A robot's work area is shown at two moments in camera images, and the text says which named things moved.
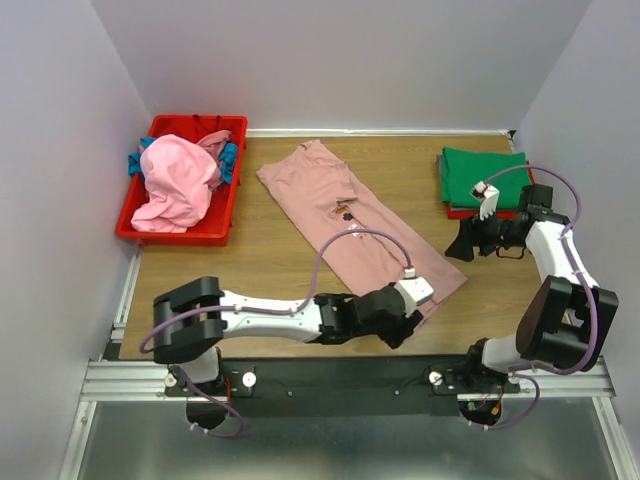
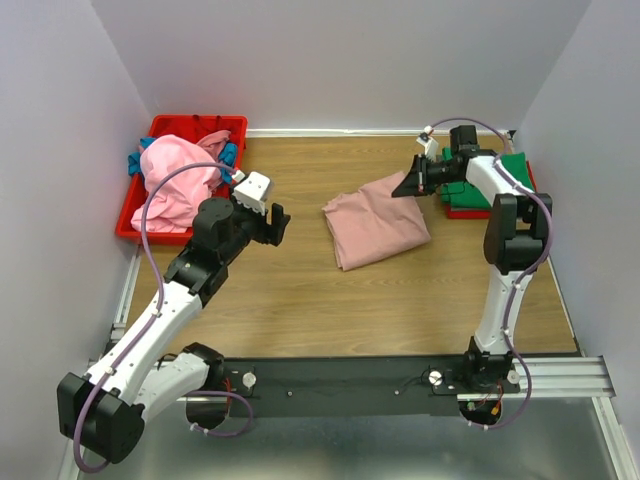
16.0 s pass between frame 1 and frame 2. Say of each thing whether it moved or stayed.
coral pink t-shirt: stayed
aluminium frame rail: stayed
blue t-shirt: stayed
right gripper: moved
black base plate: stayed
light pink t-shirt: stayed
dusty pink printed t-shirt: moved
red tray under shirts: stayed
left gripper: moved
